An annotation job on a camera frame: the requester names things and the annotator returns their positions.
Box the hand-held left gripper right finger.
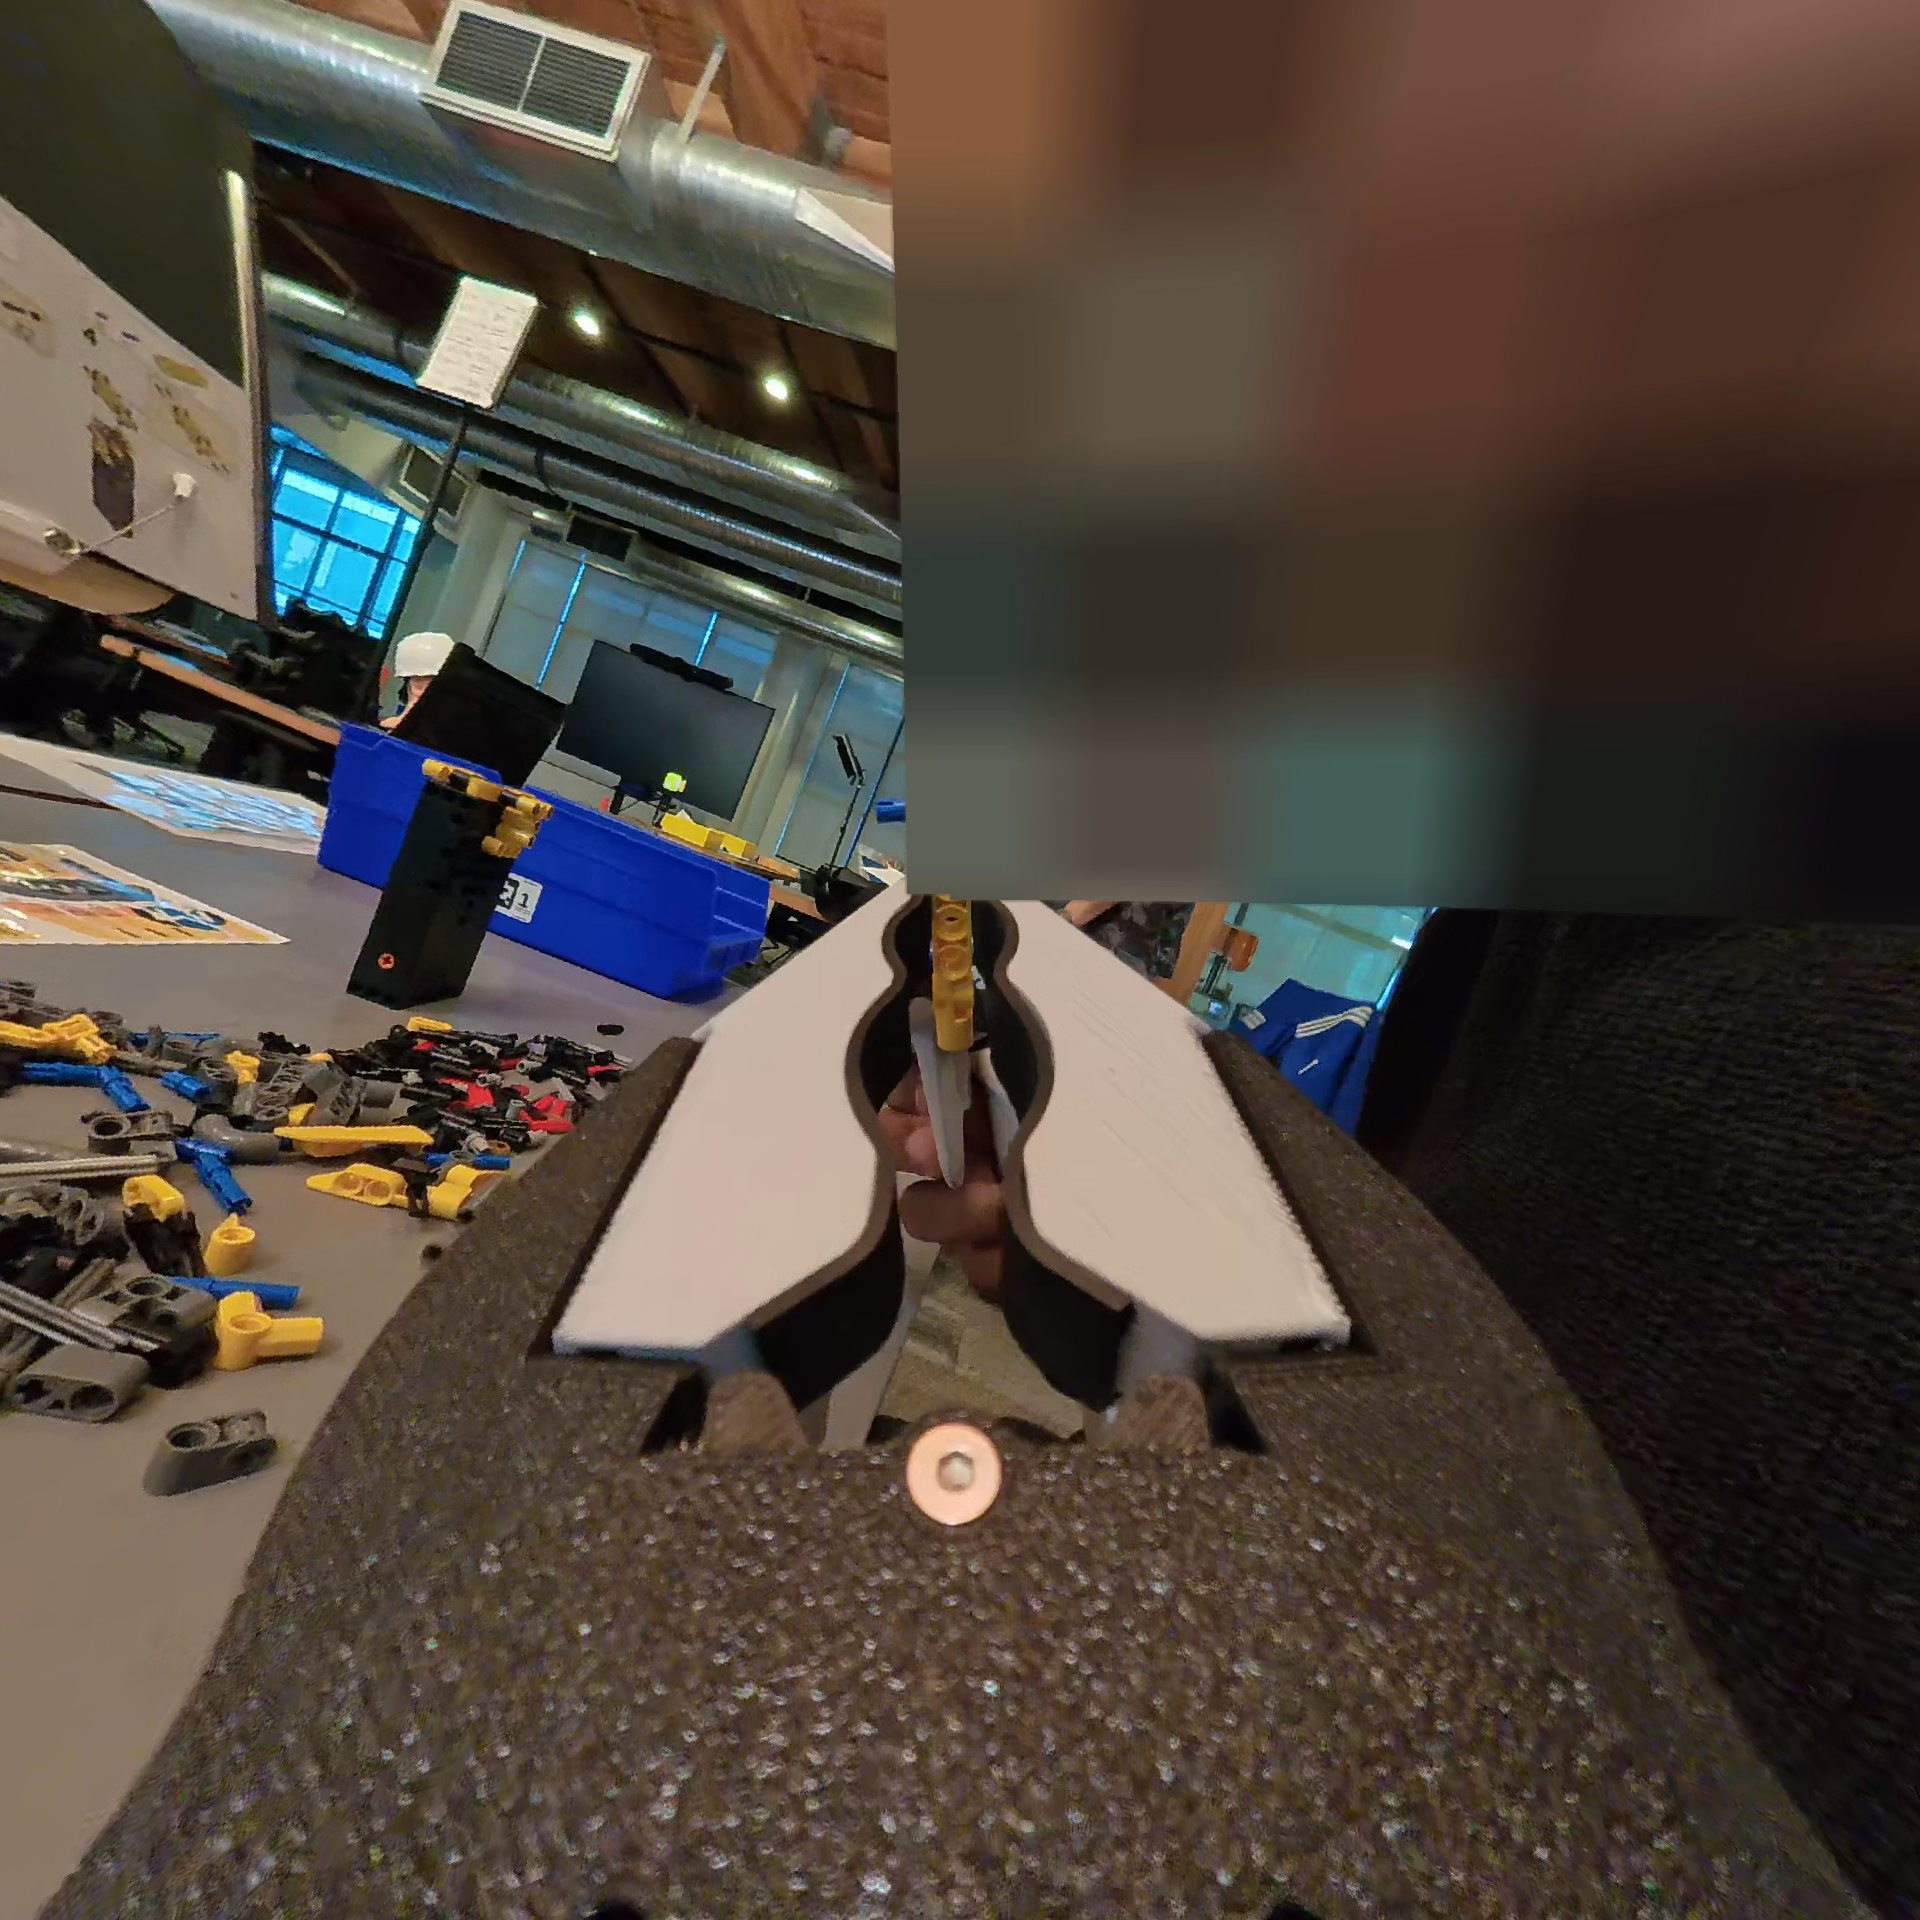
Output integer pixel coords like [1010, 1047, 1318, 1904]
[979, 904, 1356, 1407]

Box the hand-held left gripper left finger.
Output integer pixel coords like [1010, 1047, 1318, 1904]
[551, 884, 920, 1362]

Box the yellow brick assembly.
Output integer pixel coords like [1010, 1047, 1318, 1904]
[928, 896, 981, 1052]

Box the person's right hand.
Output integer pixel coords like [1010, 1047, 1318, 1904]
[878, 1097, 1010, 1295]

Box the blue jacket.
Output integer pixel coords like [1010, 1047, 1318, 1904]
[1206, 982, 1390, 1142]

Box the blue storage bin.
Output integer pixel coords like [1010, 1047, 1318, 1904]
[317, 720, 775, 1002]

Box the black brick tower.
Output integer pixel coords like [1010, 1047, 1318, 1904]
[348, 757, 552, 1009]

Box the black monitor screen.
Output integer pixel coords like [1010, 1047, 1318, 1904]
[555, 640, 776, 824]

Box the pile of mixed toy bricks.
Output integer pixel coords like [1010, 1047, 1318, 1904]
[0, 975, 511, 1501]

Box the black tilted panel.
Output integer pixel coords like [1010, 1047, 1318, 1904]
[392, 644, 570, 789]

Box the printed paper sheet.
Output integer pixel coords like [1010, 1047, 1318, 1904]
[66, 761, 328, 854]

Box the yellow black sticker sheet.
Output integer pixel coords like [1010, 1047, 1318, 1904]
[0, 839, 291, 950]

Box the white sign on pole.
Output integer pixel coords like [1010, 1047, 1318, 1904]
[374, 273, 542, 721]

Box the open instruction booklet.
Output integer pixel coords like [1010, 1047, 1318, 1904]
[0, 194, 260, 616]

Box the white vent grille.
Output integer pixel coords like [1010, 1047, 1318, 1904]
[423, 0, 653, 165]

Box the dark grey desk divider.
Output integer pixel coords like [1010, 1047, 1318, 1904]
[0, 0, 274, 618]

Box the metal duct bundle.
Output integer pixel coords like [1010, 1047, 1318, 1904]
[263, 277, 903, 600]

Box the metal air duct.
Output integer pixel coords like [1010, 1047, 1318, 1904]
[151, 0, 903, 350]

